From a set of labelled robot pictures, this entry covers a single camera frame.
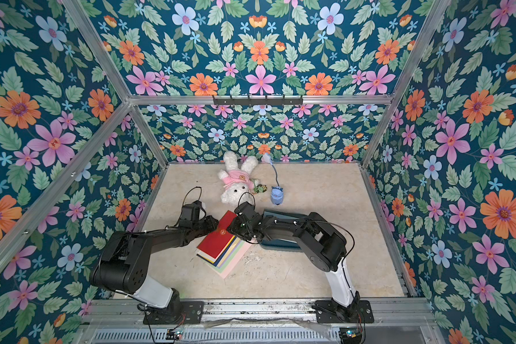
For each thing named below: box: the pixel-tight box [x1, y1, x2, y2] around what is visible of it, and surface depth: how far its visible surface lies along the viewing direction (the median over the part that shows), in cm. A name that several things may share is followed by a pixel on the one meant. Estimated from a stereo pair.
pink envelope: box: [219, 241, 255, 280], surface depth 88 cm
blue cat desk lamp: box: [260, 152, 284, 206], surface depth 100 cm
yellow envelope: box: [216, 237, 241, 268], surface depth 90 cm
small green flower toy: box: [253, 184, 268, 194], surface depth 109 cm
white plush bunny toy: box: [217, 150, 260, 206], surface depth 104 cm
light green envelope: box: [204, 240, 246, 274], surface depth 88 cm
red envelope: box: [196, 209, 238, 259], surface depth 92 cm
